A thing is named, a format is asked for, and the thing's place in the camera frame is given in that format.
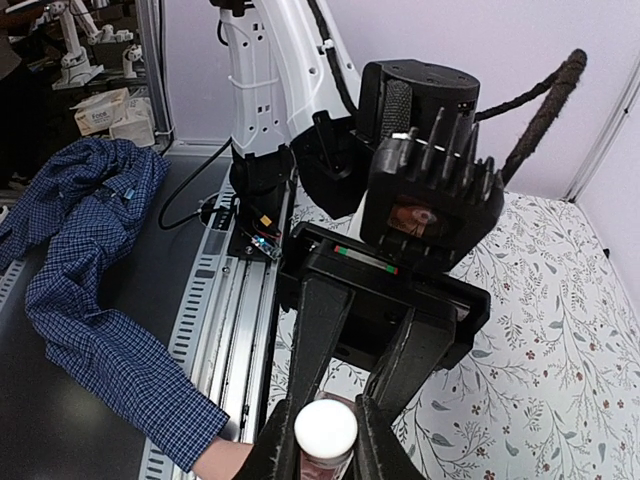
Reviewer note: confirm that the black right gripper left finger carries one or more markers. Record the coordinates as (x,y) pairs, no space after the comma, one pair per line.
(275,455)

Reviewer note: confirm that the front aluminium rail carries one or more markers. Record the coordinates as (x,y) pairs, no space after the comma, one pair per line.
(215,313)

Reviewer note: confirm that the white nail polish brush cap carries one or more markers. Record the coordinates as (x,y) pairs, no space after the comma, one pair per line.
(326,429)

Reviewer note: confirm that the right aluminium frame post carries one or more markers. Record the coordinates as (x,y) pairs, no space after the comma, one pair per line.
(608,134)

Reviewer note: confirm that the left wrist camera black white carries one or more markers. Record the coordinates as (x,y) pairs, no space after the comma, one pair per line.
(428,203)

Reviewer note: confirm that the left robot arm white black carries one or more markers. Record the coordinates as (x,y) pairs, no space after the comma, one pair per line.
(364,187)

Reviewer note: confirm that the tissue box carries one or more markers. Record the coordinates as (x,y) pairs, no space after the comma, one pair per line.
(98,112)
(134,121)

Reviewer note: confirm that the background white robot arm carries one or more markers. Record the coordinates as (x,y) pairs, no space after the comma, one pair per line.
(75,66)

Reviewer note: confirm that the floral patterned table mat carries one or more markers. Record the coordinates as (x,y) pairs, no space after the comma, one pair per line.
(550,389)

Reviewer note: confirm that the blue checked sleeve forearm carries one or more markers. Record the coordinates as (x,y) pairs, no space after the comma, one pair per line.
(88,204)

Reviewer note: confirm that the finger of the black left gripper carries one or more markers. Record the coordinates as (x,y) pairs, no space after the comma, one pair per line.
(416,348)
(322,312)

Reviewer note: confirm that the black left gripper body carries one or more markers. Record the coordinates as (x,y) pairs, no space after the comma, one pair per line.
(384,293)

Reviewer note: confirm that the person's bare hand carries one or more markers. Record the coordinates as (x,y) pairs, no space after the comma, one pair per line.
(222,460)

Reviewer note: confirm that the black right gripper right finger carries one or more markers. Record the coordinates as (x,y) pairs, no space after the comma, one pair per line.
(377,452)

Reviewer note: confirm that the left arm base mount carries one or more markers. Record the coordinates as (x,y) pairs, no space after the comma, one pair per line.
(254,235)

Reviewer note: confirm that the pink nail polish bottle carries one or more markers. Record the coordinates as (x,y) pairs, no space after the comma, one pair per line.
(314,468)

